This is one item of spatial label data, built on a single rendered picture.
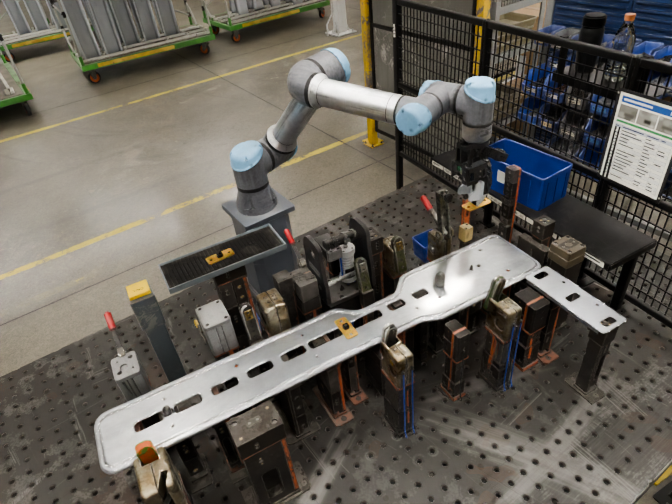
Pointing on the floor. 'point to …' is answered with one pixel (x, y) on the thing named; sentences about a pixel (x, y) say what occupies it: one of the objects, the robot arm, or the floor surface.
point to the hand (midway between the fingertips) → (476, 199)
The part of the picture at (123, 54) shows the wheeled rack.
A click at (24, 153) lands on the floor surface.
